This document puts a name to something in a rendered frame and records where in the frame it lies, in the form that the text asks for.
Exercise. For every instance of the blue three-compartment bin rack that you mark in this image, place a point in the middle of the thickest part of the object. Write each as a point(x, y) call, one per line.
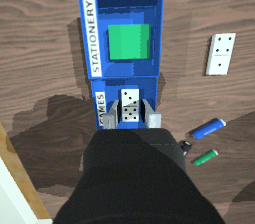
point(109, 77)

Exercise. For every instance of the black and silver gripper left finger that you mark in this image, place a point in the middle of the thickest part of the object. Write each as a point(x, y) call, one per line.
point(111, 119)

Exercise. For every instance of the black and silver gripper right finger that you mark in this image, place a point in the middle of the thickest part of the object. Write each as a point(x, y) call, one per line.
point(150, 118)

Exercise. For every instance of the green battery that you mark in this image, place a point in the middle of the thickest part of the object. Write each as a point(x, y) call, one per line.
point(205, 157)

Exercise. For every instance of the white domino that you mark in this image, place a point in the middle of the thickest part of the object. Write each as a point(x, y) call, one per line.
point(220, 52)
point(130, 105)

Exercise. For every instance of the blue aa battery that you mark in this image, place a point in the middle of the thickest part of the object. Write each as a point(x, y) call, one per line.
point(209, 128)

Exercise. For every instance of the black aa battery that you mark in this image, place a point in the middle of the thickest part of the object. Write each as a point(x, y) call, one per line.
point(185, 147)

